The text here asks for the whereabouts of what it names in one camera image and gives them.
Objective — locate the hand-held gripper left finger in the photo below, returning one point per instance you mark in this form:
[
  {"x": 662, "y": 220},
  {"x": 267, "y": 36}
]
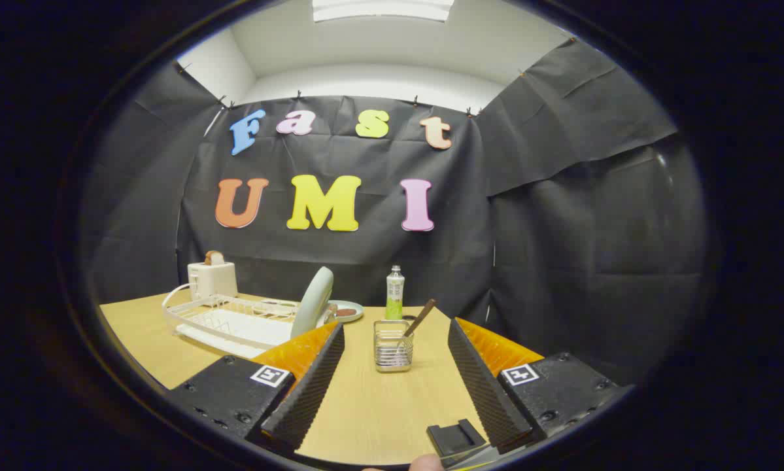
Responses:
[{"x": 306, "y": 399}]

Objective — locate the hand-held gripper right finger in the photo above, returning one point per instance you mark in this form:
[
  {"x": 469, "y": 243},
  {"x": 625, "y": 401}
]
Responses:
[{"x": 486, "y": 392}]

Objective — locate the pale green plate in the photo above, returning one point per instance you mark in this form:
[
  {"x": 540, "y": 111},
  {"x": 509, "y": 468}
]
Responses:
[{"x": 313, "y": 301}]

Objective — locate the small pale side plate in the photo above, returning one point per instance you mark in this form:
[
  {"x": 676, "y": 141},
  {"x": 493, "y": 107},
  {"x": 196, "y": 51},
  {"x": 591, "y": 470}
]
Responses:
[{"x": 351, "y": 318}]

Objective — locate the brown food piece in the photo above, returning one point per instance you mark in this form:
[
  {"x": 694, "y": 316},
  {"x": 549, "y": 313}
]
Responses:
[{"x": 346, "y": 313}]

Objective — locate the green label drink bottle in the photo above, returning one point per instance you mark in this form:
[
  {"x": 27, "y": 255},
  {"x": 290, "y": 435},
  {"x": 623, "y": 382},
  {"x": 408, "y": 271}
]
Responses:
[{"x": 395, "y": 294}]

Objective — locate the white toaster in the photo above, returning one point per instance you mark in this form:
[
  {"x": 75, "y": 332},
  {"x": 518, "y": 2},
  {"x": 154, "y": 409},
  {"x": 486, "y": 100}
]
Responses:
[{"x": 212, "y": 280}]

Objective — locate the brown toast slice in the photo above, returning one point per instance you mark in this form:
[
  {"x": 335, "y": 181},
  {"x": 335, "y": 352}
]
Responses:
[{"x": 214, "y": 258}]

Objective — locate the ceiling light panel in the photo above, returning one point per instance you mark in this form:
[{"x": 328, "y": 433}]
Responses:
[{"x": 382, "y": 8}]

